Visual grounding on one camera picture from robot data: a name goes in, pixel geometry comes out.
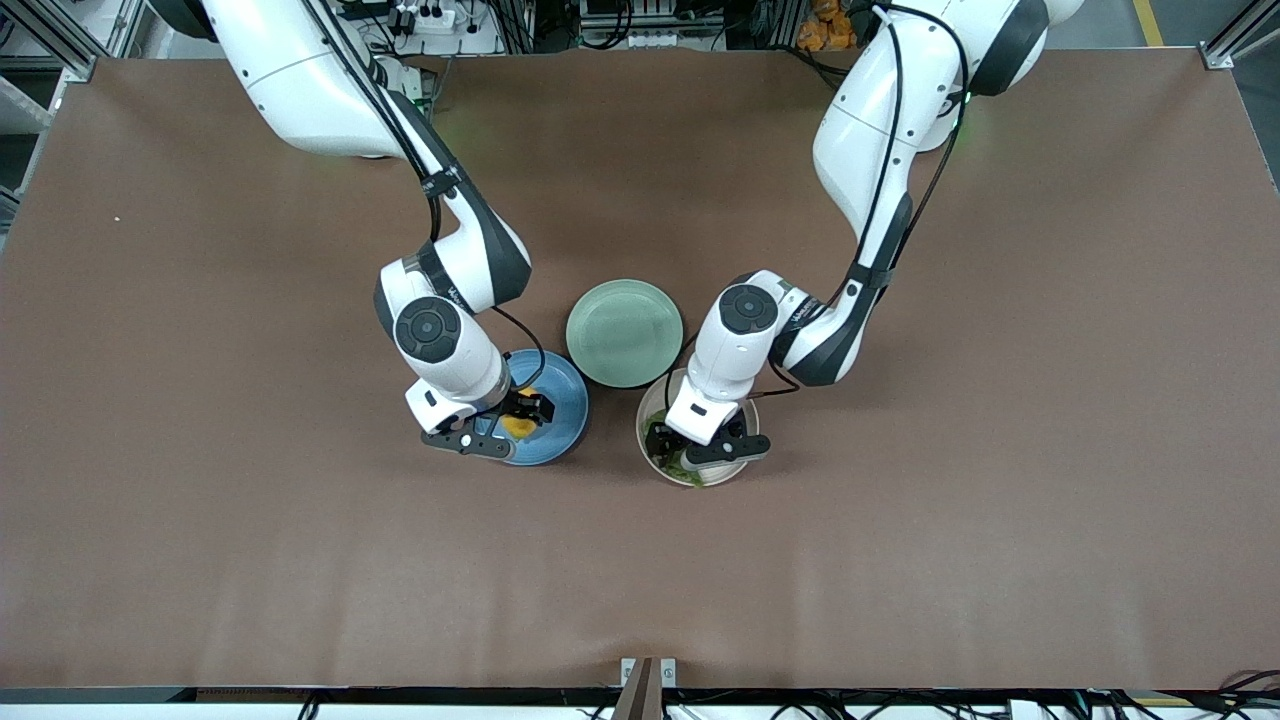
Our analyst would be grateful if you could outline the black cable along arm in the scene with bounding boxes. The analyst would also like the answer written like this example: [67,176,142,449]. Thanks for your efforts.
[825,5,973,306]
[300,0,471,246]

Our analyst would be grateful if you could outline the aluminium frame profile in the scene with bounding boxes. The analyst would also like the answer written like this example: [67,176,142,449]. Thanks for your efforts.
[0,0,126,83]
[1198,0,1280,73]

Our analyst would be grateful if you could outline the orange objects behind table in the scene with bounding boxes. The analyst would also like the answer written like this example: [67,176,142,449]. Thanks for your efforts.
[797,0,859,53]

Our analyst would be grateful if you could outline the black cable along right arm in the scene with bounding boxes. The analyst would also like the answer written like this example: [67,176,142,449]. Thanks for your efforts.
[300,0,471,246]

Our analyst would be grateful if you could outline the pale green plate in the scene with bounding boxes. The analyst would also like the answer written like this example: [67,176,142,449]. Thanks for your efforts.
[566,279,686,390]

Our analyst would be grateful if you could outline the blue plate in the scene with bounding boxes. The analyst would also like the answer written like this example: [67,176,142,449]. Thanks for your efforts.
[474,348,591,467]

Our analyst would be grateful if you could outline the white power strip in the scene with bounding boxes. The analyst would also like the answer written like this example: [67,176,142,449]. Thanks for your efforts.
[388,3,463,34]

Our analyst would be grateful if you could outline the beige bowl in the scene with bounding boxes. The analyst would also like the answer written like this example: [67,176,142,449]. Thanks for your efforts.
[636,366,762,489]

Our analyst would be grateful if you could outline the brown table cover sheet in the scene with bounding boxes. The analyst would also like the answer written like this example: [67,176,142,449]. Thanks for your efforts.
[0,48,1280,693]

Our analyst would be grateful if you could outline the black cables under table edge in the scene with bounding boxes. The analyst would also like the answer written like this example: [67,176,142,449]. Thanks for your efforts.
[1195,668,1280,716]

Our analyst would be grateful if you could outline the green lettuce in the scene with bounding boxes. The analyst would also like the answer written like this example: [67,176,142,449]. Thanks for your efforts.
[655,440,719,487]

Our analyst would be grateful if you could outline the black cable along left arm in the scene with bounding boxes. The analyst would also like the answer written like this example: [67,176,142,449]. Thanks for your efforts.
[825,5,973,306]

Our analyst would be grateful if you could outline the metal bracket at table edge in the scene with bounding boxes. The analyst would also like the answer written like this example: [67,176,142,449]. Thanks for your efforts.
[612,656,679,720]

